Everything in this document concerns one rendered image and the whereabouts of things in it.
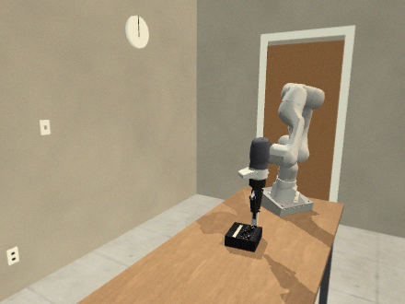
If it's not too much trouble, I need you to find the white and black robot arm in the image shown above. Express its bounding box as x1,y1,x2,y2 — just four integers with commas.
238,83,325,204

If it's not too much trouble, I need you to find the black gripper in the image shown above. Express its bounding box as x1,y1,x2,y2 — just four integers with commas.
249,179,266,226

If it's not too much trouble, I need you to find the black lighting desk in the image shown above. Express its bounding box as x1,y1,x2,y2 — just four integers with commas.
225,222,262,252

